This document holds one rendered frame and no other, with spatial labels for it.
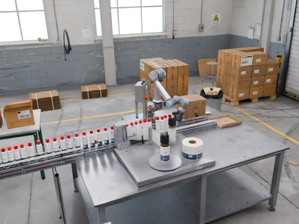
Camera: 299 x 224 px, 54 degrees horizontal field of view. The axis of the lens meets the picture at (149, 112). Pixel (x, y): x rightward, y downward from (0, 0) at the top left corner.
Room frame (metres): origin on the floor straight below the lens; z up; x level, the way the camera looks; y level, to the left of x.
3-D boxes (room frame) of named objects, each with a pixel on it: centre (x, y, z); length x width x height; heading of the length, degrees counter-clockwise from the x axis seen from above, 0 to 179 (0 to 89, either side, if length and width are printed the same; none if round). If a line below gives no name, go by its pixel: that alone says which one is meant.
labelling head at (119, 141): (2.76, 0.30, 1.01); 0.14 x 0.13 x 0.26; 114
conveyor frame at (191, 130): (3.02, -0.05, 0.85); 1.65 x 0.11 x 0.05; 114
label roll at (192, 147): (2.52, -0.41, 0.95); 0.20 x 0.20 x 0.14
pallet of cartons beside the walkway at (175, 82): (6.95, -0.35, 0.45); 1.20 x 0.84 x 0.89; 19
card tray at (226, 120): (3.42, -0.96, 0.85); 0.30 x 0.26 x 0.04; 114
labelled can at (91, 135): (2.73, 0.60, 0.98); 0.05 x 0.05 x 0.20
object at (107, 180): (2.98, -0.21, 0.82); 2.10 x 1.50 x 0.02; 114
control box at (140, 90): (3.05, 0.08, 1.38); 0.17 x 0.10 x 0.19; 169
